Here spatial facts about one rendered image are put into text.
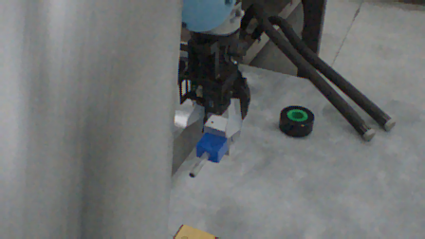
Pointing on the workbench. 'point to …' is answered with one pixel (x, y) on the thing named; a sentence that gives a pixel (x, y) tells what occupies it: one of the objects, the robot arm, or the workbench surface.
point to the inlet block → (212, 143)
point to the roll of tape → (296, 121)
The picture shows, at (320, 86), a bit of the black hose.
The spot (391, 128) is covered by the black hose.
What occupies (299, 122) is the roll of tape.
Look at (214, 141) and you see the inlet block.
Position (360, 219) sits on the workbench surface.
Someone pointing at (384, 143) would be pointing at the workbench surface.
